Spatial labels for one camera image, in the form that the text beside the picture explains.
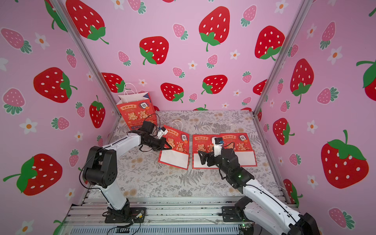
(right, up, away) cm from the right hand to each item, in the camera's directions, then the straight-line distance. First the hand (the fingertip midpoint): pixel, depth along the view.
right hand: (208, 148), depth 78 cm
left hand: (-21, -1, +12) cm, 24 cm away
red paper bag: (+26, 0, +25) cm, 36 cm away
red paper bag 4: (-17, -7, +14) cm, 23 cm away
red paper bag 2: (0, 0, +23) cm, 23 cm away
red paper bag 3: (-46, +25, +18) cm, 55 cm away
